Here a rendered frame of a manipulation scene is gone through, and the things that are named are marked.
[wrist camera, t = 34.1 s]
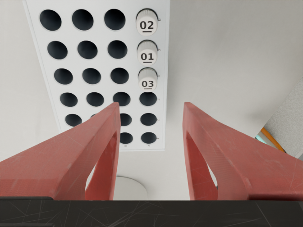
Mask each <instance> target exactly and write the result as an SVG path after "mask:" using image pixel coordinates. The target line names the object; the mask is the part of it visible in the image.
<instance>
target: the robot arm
mask: <svg viewBox="0 0 303 227"><path fill-rule="evenodd" d="M182 129H183V142H184V159H185V166H186V173H187V180H188V190H189V197H190V200H113V197H114V190H115V181H116V174H117V167H118V160H119V143H120V130H121V121H120V110H119V103H118V102H113V103H111V104H110V105H108V106H107V107H105V108H104V109H103V110H101V111H100V112H98V113H97V114H95V115H94V116H93V117H91V118H90V119H88V120H87V121H85V122H83V123H81V124H79V125H77V126H75V127H73V128H71V129H69V130H66V131H64V132H62V133H60V134H58V135H56V136H54V137H52V138H50V139H48V140H45V141H43V142H41V143H39V144H37V145H35V146H33V147H30V148H28V149H26V150H24V151H22V152H20V153H18V154H16V155H13V156H11V157H9V158H7V159H5V160H3V161H1V162H0V227H303V161H301V160H299V159H298V158H295V157H293V156H291V155H289V154H287V153H285V152H283V151H280V150H278V149H276V148H274V147H272V146H270V145H268V144H265V143H263V142H261V141H259V140H257V139H255V138H253V137H250V136H248V135H246V134H244V133H242V132H240V131H238V130H235V129H233V128H231V127H229V126H227V125H225V124H223V123H221V122H219V121H217V120H215V119H214V118H213V117H211V116H210V115H208V114H207V113H205V112H204V111H202V110H201V109H199V108H198V107H197V106H195V105H194V104H192V103H191V102H184V110H183V121H182ZM208 166H209V168H210V169H211V171H212V173H213V174H214V176H215V178H216V181H217V186H218V189H217V187H216V186H215V184H214V182H213V179H212V177H211V175H210V172H209V168H208ZM94 167H95V169H94V172H93V175H92V177H91V180H90V182H89V184H88V186H87V188H86V182H87V178H88V177H89V175H90V173H91V172H92V170H93V168H94ZM85 188H86V190H85Z"/></svg>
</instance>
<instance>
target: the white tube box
mask: <svg viewBox="0 0 303 227"><path fill-rule="evenodd" d="M22 2H23V6H24V9H25V13H26V16H27V20H28V24H29V27H30V31H31V34H32V38H33V42H34V45H35V48H36V52H37V56H38V59H39V63H40V66H41V70H42V74H43V77H44V80H45V84H46V88H47V91H48V95H49V98H50V102H51V106H52V109H53V113H54V116H55V120H56V124H57V127H58V130H59V133H62V132H64V131H66V130H69V129H71V128H73V127H75V126H77V125H79V124H81V123H83V122H85V121H87V120H88V119H90V118H91V117H93V116H94V115H95V114H97V113H98V112H100V111H101V110H103V109H104V108H105V107H107V106H108V105H110V104H111V103H113V102H118V103H119V110H120V121H121V130H120V143H119V152H122V151H165V135H166V109H167V82H168V56H169V29H170V0H22ZM142 9H152V10H154V12H155V13H156V17H157V21H158V28H157V30H156V32H155V33H154V34H153V35H151V36H143V35H141V34H140V33H139V32H138V31H137V28H136V20H137V16H138V12H139V11H140V10H142ZM144 40H151V41H153V42H155V44H156V48H157V55H158V57H157V61H156V62H155V63H154V64H153V65H151V66H144V65H142V64H140V62H139V61H138V58H137V54H138V47H139V43H140V42H141V41H144ZM146 67H150V68H153V69H154V70H155V71H156V75H157V87H156V89H155V90H153V91H151V92H144V91H142V90H141V89H140V87H139V85H138V77H139V74H140V70H141V69H143V68H146Z"/></svg>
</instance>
